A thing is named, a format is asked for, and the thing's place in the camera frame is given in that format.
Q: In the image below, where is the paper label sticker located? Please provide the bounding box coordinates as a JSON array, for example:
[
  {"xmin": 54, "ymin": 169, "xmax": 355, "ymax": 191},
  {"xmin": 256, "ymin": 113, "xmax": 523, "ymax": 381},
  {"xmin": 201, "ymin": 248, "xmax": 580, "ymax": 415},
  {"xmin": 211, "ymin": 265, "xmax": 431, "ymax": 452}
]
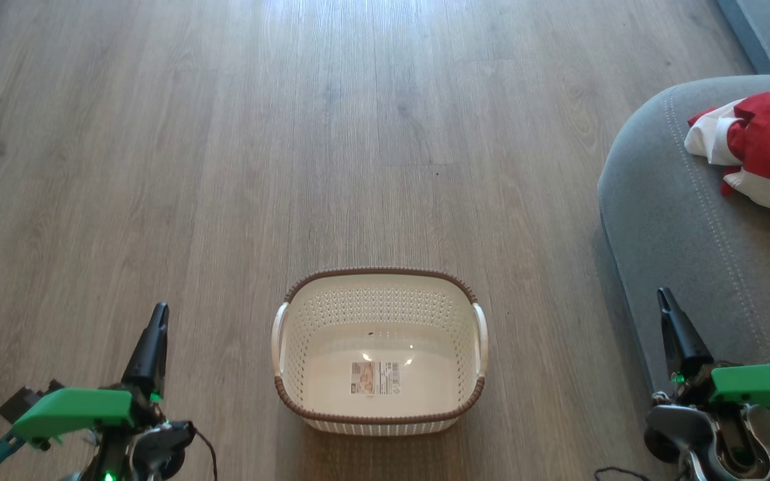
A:
[{"xmin": 350, "ymin": 361, "xmax": 401, "ymax": 396}]

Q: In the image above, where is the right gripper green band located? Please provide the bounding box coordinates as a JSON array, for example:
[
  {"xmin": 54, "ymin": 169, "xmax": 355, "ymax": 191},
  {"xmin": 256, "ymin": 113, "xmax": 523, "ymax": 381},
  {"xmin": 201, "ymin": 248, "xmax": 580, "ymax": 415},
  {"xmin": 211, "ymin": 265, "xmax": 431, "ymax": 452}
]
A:
[{"xmin": 644, "ymin": 288, "xmax": 770, "ymax": 481}]

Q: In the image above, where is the grey fabric sofa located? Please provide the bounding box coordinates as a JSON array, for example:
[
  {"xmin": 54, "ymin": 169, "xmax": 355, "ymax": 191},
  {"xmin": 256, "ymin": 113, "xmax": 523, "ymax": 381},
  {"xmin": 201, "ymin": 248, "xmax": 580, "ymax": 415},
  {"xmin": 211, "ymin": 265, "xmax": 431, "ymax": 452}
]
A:
[{"xmin": 598, "ymin": 75, "xmax": 770, "ymax": 462}]

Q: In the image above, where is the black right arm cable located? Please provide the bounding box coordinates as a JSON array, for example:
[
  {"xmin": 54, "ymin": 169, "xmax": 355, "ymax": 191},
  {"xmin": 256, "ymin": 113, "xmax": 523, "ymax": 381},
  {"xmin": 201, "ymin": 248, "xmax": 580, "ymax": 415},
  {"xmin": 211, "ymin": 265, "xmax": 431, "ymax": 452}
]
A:
[{"xmin": 594, "ymin": 466, "xmax": 653, "ymax": 481}]

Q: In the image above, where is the red and white garment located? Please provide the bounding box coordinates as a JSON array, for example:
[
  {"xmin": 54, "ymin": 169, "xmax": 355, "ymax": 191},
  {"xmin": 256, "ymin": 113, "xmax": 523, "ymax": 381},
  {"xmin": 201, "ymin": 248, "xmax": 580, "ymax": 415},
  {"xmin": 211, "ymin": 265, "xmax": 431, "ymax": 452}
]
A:
[{"xmin": 684, "ymin": 75, "xmax": 770, "ymax": 233}]

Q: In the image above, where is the white perforated laundry basket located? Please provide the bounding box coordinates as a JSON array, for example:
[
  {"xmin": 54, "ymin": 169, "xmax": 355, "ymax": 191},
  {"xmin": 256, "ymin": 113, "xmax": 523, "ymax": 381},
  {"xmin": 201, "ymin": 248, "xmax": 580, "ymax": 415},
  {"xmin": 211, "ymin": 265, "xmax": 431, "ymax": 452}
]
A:
[{"xmin": 271, "ymin": 267, "xmax": 489, "ymax": 436}]

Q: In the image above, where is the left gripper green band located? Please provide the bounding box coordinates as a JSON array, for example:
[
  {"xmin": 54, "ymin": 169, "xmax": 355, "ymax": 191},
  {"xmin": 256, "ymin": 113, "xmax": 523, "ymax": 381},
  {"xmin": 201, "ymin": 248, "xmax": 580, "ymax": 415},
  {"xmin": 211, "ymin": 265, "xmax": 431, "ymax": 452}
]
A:
[{"xmin": 12, "ymin": 303, "xmax": 197, "ymax": 481}]

